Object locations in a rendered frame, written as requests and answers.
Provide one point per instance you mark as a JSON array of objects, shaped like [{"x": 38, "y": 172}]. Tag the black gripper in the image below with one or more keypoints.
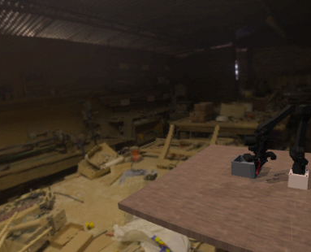
[{"x": 261, "y": 155}]

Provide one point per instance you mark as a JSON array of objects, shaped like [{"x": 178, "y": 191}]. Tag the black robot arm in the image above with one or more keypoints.
[{"x": 297, "y": 152}]

